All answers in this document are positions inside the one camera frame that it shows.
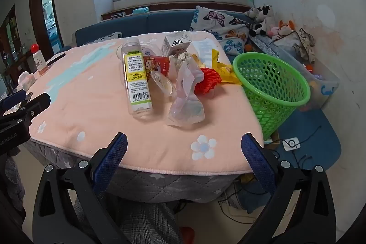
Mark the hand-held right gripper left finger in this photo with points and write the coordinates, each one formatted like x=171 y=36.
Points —
x=113 y=158

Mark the clear plastic lid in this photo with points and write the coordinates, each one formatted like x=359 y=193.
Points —
x=163 y=83

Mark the brown doorway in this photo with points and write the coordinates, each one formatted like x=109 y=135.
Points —
x=37 y=18

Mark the person's left hand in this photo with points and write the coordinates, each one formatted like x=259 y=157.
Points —
x=14 y=184

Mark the white bottle with red cap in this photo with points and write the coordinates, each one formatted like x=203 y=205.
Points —
x=40 y=61

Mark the clear bottle with yellow label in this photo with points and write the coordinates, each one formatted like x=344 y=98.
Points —
x=137 y=75

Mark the pink plush toy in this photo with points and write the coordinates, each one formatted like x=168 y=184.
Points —
x=274 y=31

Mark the grey striped cushion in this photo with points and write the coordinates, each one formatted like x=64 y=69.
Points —
x=266 y=45

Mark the beige cloth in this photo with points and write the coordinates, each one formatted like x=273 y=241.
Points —
x=307 y=44

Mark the yellow wrapper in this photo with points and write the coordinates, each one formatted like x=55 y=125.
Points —
x=226 y=72

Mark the white carton box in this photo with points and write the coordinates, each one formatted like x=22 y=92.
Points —
x=174 y=42

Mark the grey quilted table cover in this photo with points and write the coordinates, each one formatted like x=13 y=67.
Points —
x=160 y=186

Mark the dark wooden cabinet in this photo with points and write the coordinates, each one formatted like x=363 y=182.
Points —
x=11 y=44

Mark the large cow plush toy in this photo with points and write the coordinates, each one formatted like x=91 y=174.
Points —
x=264 y=21

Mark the small orange ball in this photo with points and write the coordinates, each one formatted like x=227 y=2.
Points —
x=248 y=47

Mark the person's grey plaid trousers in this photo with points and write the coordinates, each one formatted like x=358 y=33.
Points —
x=143 y=224

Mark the small butterfly pillow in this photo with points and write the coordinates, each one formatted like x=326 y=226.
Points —
x=234 y=46

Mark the large butterfly pillow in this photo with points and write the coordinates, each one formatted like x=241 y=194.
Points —
x=214 y=19

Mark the blue sofa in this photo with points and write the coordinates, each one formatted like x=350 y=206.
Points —
x=160 y=21

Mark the green plastic basket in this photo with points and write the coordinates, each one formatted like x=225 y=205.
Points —
x=268 y=118

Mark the orange fox plush toy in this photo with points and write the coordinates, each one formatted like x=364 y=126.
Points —
x=286 y=26

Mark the wooden ledge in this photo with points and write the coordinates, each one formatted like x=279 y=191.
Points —
x=177 y=7

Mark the red paper wrapper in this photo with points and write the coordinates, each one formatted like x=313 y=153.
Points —
x=207 y=82

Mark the stack of books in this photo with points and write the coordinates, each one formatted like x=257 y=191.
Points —
x=117 y=15

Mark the flat patterned pillow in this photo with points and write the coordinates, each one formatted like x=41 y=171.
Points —
x=105 y=37

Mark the red packet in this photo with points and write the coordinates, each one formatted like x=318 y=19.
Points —
x=155 y=65

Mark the blue floor mat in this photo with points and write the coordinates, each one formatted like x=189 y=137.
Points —
x=314 y=141

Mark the clear plastic bag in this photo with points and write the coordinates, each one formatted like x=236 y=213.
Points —
x=185 y=106

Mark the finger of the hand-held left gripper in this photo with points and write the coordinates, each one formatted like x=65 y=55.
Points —
x=13 y=99
x=38 y=103

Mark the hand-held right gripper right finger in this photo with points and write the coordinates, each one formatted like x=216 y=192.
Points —
x=257 y=161

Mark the clear storage bin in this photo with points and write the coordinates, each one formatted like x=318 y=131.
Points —
x=323 y=86

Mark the teal tissue pack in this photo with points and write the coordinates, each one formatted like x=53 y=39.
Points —
x=140 y=10

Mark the black phone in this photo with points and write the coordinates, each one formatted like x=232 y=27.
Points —
x=55 y=59

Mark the white charger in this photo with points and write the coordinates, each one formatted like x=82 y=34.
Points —
x=291 y=144

